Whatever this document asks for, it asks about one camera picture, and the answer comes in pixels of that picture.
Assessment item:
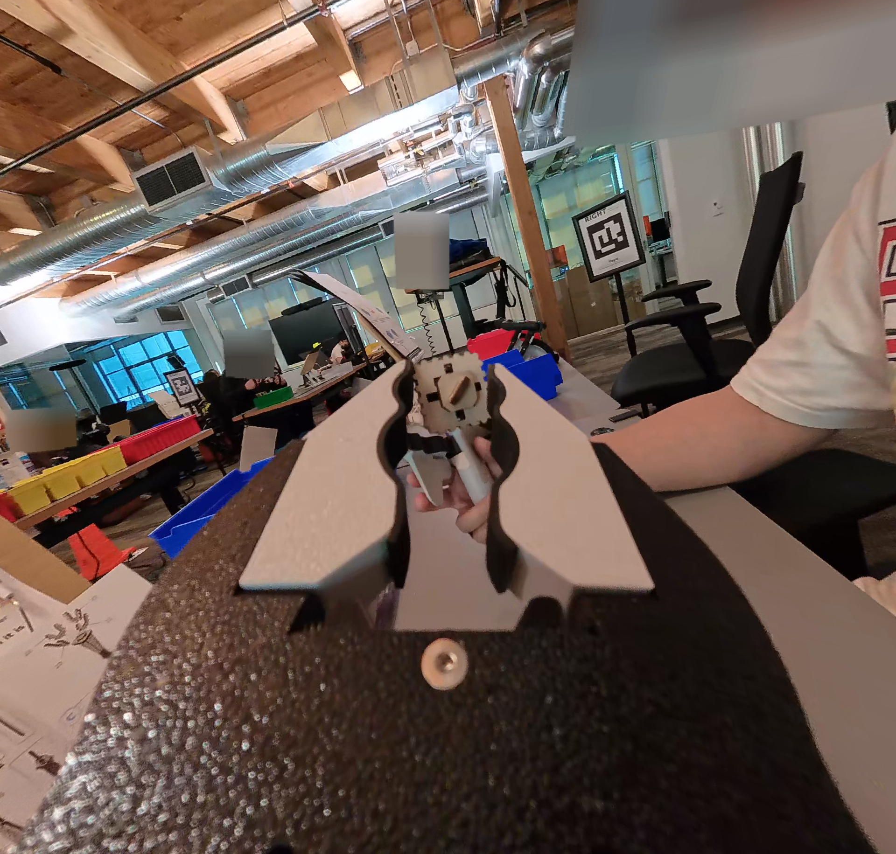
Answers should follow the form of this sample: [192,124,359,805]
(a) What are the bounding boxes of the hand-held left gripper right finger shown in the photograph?
[485,363,657,602]

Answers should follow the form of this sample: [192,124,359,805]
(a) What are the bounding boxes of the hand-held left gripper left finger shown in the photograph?
[237,363,415,611]

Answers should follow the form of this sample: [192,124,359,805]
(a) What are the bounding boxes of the wooden tower spire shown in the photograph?
[412,356,485,423]

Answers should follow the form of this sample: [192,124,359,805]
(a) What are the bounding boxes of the person's right hand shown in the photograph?
[406,437,506,543]

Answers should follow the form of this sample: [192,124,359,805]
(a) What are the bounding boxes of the white cardboard panel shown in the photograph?
[240,426,279,473]

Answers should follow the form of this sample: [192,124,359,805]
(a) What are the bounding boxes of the blue storage bin white label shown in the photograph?
[150,458,275,561]

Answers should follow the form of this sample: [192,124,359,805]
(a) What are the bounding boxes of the red storage bin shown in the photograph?
[115,417,203,465]
[468,333,525,361]

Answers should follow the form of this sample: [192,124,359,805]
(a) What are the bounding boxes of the black monitor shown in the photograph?
[269,301,345,368]

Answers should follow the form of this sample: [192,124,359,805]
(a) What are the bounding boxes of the white poster board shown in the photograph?
[290,270,421,364]

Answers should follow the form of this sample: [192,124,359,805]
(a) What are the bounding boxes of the wooden work table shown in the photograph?
[0,429,217,550]

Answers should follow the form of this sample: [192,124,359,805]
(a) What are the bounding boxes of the marker sign with stand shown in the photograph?
[571,191,647,358]

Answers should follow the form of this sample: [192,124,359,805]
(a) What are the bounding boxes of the brown cardboard sheet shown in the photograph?
[0,517,93,604]

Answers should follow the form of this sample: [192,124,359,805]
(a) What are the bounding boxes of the tower instruction sheet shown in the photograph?
[0,563,154,830]

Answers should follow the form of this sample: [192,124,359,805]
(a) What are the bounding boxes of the black office chair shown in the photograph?
[611,151,806,417]

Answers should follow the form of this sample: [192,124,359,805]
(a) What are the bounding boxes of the ventilation grille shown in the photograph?
[132,149,214,210]

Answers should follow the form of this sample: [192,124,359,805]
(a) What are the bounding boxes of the wooden post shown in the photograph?
[483,74,574,364]

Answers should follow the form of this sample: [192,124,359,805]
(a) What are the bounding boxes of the silver ventilation duct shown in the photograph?
[59,182,491,312]
[0,123,463,288]

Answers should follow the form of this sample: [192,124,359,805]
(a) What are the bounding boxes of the bent silver duct pipes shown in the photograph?
[511,25,582,148]

